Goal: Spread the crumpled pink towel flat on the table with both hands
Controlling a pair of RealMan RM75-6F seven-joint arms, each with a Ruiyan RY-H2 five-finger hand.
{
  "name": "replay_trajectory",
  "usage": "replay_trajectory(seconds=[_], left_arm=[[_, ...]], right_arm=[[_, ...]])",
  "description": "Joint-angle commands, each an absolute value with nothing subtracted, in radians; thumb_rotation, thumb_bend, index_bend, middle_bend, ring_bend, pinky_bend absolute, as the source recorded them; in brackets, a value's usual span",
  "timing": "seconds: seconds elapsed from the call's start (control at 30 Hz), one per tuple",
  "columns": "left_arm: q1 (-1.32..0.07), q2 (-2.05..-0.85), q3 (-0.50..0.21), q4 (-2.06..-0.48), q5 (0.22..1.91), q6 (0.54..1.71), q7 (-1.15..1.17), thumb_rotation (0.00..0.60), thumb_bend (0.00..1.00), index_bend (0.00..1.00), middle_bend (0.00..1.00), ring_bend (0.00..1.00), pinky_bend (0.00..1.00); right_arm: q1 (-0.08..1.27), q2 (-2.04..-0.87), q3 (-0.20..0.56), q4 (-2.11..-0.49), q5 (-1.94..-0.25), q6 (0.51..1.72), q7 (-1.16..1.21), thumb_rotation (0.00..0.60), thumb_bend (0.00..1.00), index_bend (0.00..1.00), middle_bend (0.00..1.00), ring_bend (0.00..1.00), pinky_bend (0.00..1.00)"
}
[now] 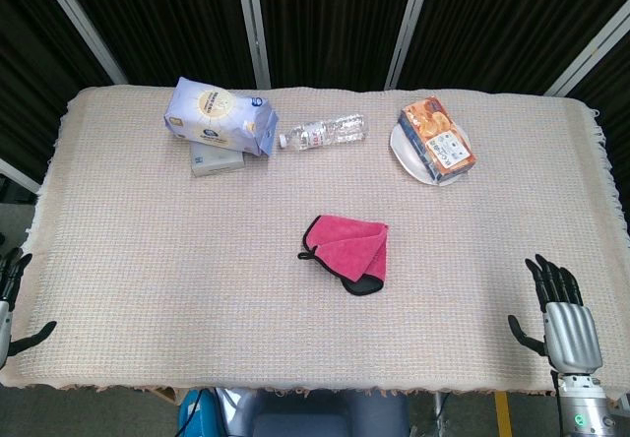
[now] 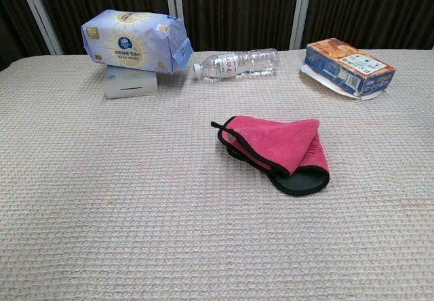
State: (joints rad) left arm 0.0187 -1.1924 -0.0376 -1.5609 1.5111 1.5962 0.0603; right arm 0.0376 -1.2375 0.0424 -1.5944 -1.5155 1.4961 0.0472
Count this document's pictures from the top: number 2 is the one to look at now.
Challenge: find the pink towel with black trim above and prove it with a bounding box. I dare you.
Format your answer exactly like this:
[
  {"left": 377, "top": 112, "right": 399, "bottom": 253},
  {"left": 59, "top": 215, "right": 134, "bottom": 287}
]
[{"left": 210, "top": 115, "right": 331, "bottom": 197}]

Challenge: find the beige waffle tablecloth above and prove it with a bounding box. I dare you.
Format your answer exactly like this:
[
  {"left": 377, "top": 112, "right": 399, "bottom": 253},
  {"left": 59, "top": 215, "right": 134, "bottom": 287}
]
[{"left": 0, "top": 48, "right": 434, "bottom": 301}]

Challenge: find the clear plastic water bottle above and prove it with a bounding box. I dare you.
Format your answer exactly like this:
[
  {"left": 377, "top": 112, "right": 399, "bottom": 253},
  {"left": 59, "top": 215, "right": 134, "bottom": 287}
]
[{"left": 193, "top": 47, "right": 280, "bottom": 83}]

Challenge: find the small white box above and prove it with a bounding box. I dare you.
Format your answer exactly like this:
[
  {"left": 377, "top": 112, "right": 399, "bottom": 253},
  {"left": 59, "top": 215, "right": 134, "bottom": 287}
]
[{"left": 103, "top": 65, "right": 159, "bottom": 99}]

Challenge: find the blue white tissue pack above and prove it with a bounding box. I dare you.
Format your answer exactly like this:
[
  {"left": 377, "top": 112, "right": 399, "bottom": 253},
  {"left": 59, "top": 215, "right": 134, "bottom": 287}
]
[{"left": 80, "top": 8, "right": 195, "bottom": 75}]

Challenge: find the dark brown curtain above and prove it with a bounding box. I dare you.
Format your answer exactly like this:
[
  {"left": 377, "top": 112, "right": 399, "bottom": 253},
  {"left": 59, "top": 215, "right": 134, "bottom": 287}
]
[{"left": 0, "top": 0, "right": 434, "bottom": 72}]

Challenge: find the blue orange cardboard box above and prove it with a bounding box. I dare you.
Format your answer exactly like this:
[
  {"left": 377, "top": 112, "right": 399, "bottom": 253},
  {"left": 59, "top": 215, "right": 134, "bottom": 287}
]
[{"left": 299, "top": 37, "right": 397, "bottom": 101}]

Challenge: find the plain white frame post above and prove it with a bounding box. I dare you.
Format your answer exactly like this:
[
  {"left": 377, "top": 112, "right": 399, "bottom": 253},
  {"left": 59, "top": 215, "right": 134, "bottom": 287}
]
[{"left": 289, "top": 0, "right": 315, "bottom": 50}]

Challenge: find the slanted white frame post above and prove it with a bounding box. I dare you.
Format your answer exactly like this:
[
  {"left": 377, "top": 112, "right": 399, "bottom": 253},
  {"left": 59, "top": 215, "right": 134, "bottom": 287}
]
[{"left": 15, "top": 0, "right": 64, "bottom": 56}]

